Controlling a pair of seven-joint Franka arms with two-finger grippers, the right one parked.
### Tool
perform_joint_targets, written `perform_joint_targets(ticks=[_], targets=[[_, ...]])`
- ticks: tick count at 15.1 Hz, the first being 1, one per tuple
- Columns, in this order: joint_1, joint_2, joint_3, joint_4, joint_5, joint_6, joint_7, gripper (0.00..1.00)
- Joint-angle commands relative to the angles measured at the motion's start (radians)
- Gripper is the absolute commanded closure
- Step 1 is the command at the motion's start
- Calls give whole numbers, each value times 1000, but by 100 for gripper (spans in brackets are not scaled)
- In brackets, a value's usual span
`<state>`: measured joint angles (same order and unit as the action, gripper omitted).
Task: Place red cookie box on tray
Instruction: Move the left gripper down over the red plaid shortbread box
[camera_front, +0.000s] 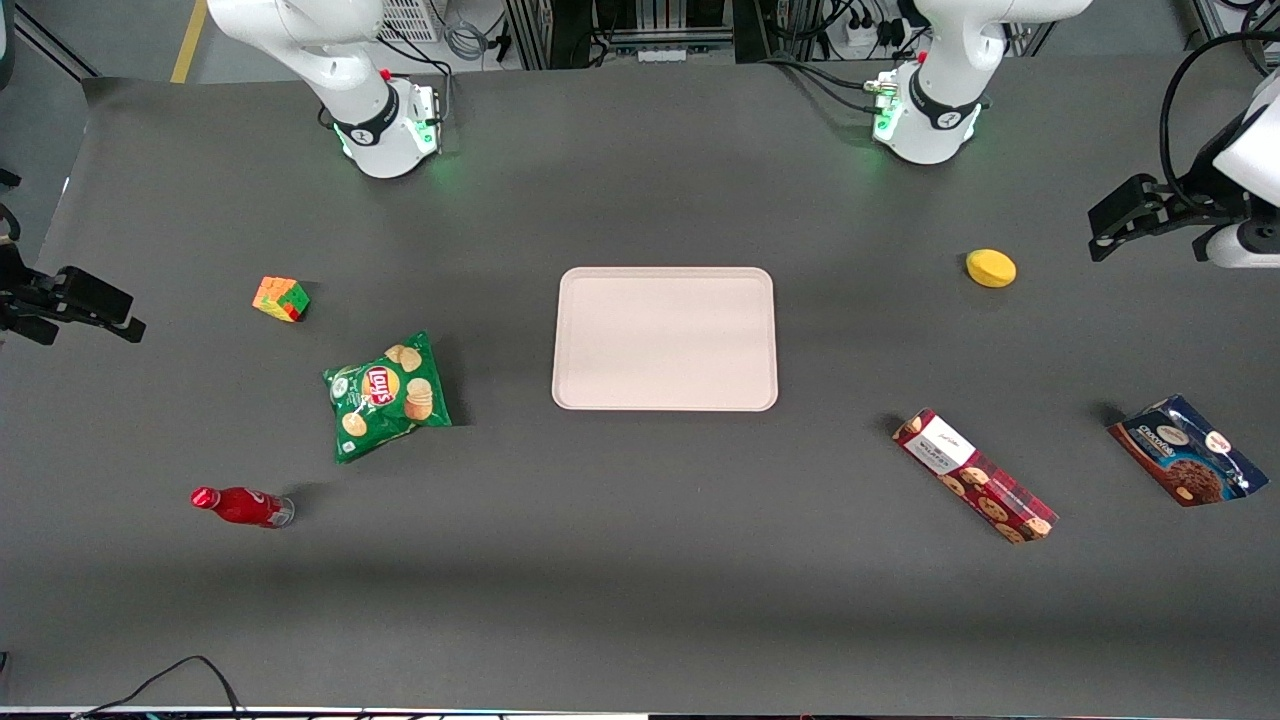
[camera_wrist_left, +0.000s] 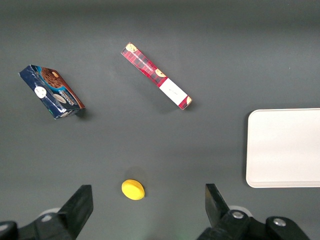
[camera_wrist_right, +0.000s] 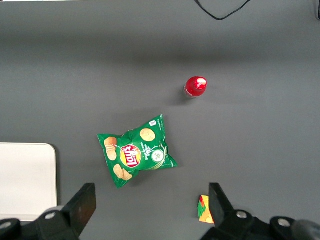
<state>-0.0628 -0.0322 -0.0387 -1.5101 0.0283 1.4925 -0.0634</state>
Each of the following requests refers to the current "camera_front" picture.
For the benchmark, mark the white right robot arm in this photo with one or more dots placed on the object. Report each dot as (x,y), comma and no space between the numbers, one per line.
(370,110)

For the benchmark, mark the yellow round sponge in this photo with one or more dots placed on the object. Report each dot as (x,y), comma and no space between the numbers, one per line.
(991,268)

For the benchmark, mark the white power strip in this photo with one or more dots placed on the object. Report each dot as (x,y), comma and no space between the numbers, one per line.
(872,35)

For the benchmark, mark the white perforated basket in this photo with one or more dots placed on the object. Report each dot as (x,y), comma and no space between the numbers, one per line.
(410,18)

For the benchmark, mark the colourful puzzle cube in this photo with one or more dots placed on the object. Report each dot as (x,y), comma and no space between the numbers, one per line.
(281,299)

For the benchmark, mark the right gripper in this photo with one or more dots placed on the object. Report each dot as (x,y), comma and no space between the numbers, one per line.
(22,297)

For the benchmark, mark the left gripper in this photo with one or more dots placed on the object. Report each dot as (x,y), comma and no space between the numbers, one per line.
(1192,211)

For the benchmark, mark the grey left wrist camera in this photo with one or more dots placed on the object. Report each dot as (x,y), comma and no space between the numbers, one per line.
(1245,245)

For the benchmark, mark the green Lays chips bag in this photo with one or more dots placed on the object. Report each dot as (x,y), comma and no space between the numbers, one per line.
(385,395)

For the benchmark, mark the black equipment rack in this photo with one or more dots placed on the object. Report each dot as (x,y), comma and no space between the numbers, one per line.
(570,30)

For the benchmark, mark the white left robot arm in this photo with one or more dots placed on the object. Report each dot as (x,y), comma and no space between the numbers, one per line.
(935,110)

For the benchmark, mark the blue chocolate cookie bag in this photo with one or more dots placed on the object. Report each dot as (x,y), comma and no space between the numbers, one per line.
(1185,450)

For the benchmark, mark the red cookie box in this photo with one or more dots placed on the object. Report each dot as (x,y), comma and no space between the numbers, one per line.
(975,475)

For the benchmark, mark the red cola bottle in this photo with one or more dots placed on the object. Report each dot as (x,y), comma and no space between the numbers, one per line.
(245,506)

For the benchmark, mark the pale pink plastic tray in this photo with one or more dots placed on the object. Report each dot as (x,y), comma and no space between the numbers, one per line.
(665,340)

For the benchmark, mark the dark grey table mat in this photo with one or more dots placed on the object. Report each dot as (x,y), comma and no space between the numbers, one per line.
(640,560)

